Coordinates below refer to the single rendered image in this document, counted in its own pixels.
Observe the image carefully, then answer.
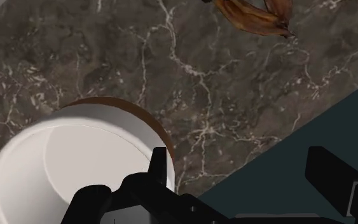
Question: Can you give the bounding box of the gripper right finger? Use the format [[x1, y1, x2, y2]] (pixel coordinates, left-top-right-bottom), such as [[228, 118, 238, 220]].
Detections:
[[304, 146, 358, 224]]

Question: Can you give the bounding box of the white cup with brown outside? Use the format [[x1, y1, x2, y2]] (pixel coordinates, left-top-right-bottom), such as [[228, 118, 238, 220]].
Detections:
[[0, 95, 176, 224]]

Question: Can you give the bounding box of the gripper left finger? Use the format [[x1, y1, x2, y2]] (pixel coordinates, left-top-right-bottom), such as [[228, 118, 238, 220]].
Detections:
[[60, 146, 229, 224]]

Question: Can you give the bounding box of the brown overripe banana bunch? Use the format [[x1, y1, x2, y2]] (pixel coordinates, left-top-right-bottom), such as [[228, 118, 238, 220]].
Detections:
[[202, 0, 296, 39]]

